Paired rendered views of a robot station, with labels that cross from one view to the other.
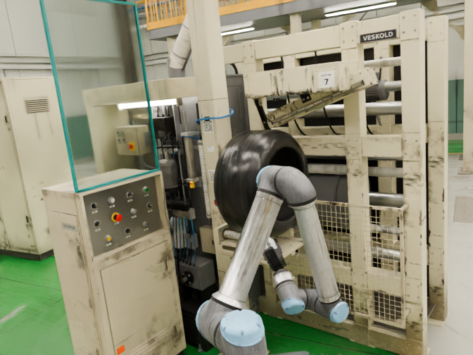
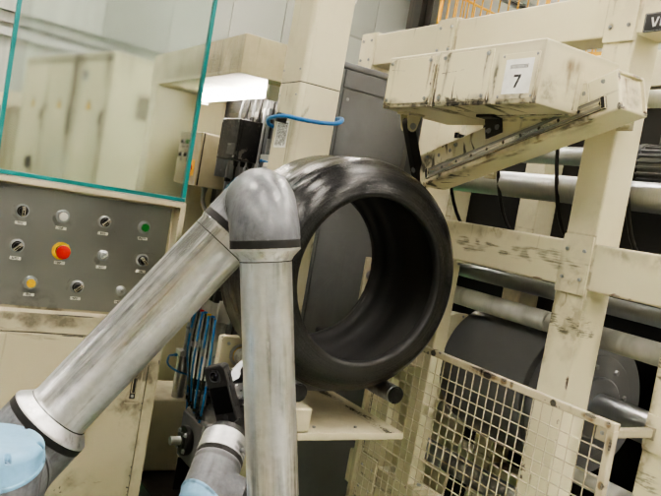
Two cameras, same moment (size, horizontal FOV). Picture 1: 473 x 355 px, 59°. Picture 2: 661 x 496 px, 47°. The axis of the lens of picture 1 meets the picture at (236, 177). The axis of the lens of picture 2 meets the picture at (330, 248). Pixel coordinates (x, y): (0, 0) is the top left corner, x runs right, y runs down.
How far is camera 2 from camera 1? 93 cm
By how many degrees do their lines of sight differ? 21
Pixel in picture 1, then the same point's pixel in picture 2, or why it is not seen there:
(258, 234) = (154, 293)
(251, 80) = (399, 72)
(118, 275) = (20, 358)
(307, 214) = (256, 277)
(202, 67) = (302, 19)
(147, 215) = (131, 277)
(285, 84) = (448, 84)
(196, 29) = not seen: outside the picture
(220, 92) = (323, 74)
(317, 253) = (257, 383)
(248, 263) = (107, 347)
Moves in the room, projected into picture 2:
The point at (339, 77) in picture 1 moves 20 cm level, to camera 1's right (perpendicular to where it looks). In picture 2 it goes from (543, 73) to (640, 83)
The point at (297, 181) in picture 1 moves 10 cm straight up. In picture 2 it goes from (255, 193) to (266, 131)
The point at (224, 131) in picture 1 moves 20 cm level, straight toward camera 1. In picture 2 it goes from (308, 152) to (280, 143)
